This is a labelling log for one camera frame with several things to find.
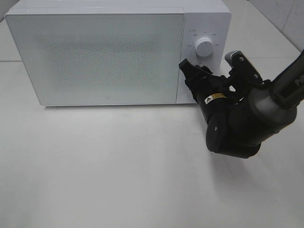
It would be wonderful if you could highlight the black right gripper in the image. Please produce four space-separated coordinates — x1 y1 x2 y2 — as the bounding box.
179 59 232 105

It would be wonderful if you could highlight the white microwave door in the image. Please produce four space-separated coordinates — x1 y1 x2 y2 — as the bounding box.
6 14 184 106

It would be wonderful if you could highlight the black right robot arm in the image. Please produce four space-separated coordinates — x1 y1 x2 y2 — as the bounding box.
179 50 304 159

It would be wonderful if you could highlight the upper white round knob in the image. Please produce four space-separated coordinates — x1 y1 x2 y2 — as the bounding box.
194 36 214 57

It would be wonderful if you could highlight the white microwave oven body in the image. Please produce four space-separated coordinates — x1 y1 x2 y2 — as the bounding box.
5 0 232 106

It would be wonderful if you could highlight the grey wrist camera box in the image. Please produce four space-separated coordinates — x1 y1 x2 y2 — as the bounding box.
225 50 263 84

